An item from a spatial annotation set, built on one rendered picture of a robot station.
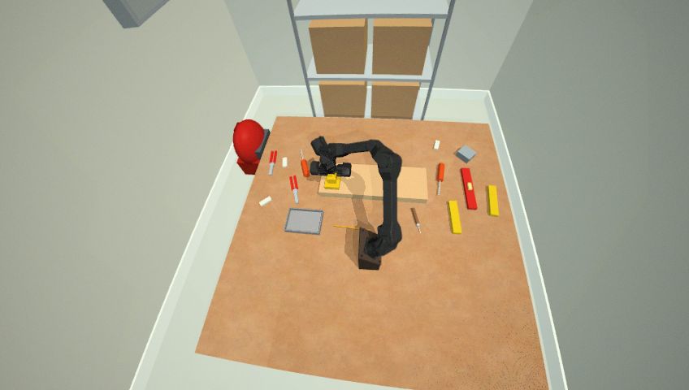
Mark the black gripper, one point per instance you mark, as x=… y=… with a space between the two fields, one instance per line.
x=340 y=169

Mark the orange-handled awl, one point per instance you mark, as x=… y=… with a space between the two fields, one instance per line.
x=440 y=175
x=304 y=167

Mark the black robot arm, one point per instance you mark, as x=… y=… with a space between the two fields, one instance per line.
x=389 y=165

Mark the red flat bar with yellow patch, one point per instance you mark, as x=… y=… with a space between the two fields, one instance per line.
x=468 y=189

